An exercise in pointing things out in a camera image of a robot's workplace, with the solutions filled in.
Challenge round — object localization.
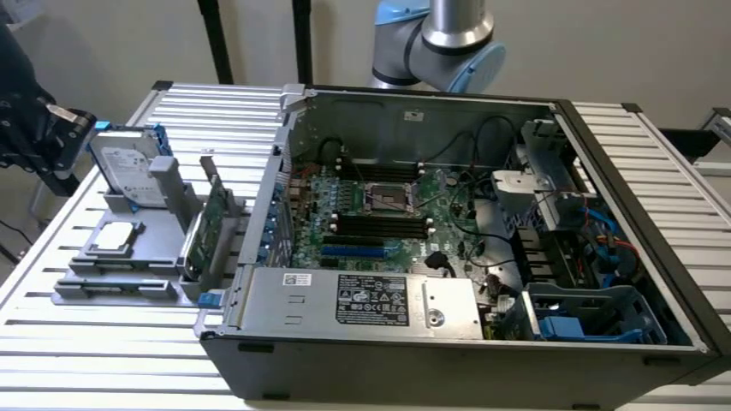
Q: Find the green motherboard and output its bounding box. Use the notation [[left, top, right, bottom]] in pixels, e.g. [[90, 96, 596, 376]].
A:
[[284, 165, 488, 276]]

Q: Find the long black arched wire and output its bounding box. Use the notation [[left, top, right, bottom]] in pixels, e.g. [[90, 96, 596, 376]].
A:
[[441, 114, 520, 169]]

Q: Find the short black looped wire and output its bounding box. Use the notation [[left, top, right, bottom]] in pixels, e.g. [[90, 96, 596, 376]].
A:
[[314, 136, 345, 167]]

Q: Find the black metal bracket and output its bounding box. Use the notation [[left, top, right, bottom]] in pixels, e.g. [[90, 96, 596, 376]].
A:
[[32, 165, 82, 198]]

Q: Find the silver hard disk blue caddy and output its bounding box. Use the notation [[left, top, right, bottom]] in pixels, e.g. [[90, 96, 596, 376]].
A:
[[84, 121, 168, 213]]

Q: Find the silver power supply unit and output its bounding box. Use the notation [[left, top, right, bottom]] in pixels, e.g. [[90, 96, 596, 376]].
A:
[[224, 266, 488, 342]]

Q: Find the silver disk bay cage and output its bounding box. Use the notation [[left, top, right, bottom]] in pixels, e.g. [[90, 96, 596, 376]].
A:
[[515, 119, 600, 229]]

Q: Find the black power connector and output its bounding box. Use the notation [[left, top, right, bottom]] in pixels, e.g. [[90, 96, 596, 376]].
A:
[[424, 251, 457, 276]]

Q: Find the silver CPU socket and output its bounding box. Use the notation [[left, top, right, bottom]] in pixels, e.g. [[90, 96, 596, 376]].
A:
[[356, 181, 422, 214]]

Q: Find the gray plastic fan shroud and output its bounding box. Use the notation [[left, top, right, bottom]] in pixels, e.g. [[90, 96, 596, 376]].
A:
[[489, 170, 541, 203]]

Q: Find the black open PC case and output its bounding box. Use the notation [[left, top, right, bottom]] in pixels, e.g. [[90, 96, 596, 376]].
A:
[[196, 83, 731, 402]]

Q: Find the aluminium rail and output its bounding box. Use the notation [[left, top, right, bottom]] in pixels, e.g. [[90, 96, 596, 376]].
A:
[[692, 106, 731, 173]]

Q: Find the red wire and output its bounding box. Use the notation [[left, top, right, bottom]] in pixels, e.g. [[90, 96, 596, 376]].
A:
[[603, 238, 641, 259]]

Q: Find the thick black pole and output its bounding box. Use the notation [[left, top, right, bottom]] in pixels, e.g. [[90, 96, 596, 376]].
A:
[[194, 0, 236, 86]]

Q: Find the gray parts rack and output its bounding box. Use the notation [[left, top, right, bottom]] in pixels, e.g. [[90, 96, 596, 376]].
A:
[[52, 155, 253, 307]]

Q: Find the blue wire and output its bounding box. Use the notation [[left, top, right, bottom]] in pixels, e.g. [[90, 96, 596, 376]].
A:
[[575, 204, 619, 260]]

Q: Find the thin black pole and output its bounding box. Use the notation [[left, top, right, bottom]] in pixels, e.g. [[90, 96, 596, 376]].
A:
[[289, 0, 316, 86]]

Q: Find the green graphics card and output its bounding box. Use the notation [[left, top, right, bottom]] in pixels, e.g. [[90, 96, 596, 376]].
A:
[[182, 146, 233, 276]]

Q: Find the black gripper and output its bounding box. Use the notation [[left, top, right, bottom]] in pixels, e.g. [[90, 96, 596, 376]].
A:
[[0, 21, 98, 176]]

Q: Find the blue gray drive bay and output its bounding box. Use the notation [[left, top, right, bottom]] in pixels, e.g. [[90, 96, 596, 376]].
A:
[[520, 281, 671, 344]]

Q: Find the silver CPU chip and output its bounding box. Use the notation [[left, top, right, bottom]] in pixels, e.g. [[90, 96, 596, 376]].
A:
[[92, 222, 142, 253]]

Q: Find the black box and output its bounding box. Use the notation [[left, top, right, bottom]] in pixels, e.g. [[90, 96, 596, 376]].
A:
[[655, 127, 716, 164]]

